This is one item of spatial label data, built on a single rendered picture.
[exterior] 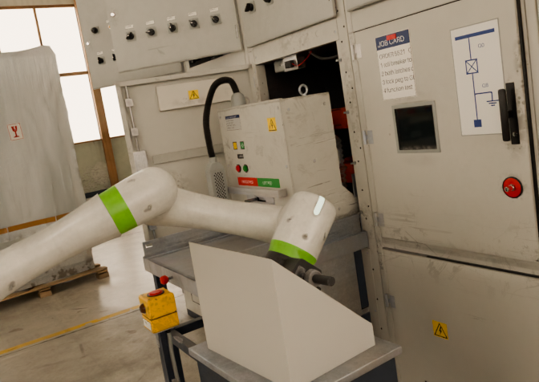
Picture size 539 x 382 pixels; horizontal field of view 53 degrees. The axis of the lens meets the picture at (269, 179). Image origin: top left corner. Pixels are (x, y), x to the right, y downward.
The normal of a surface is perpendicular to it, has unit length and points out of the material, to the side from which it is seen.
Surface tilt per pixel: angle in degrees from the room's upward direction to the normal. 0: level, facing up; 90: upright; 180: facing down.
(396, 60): 90
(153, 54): 90
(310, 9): 90
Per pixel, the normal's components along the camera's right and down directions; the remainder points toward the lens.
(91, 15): -0.33, 0.18
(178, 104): 0.27, 0.08
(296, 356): 0.60, 0.01
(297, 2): -0.83, 0.20
